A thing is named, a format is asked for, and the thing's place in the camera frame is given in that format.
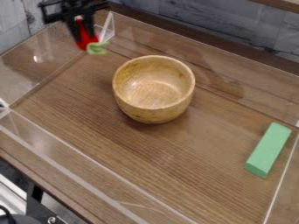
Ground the red felt strawberry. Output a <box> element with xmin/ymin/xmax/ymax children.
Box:
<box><xmin>74</xmin><ymin>17</ymin><xmax>108</xmax><ymax>55</ymax></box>

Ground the black metal table leg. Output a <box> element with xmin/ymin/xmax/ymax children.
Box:
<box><xmin>26</xmin><ymin>183</ymin><xmax>42</xmax><ymax>204</ymax></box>

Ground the black cable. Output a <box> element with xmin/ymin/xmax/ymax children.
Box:
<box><xmin>0</xmin><ymin>204</ymin><xmax>18</xmax><ymax>224</ymax></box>

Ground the wooden bowl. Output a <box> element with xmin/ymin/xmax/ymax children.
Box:
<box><xmin>112</xmin><ymin>55</ymin><xmax>194</xmax><ymax>123</ymax></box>

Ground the green rectangular block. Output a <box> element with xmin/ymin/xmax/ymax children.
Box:
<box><xmin>244</xmin><ymin>122</ymin><xmax>292</xmax><ymax>179</ymax></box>

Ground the clear acrylic corner bracket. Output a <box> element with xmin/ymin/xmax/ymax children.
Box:
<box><xmin>93</xmin><ymin>12</ymin><xmax>116</xmax><ymax>43</ymax></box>

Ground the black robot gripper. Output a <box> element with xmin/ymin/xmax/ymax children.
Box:
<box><xmin>37</xmin><ymin>0</ymin><xmax>109</xmax><ymax>42</ymax></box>

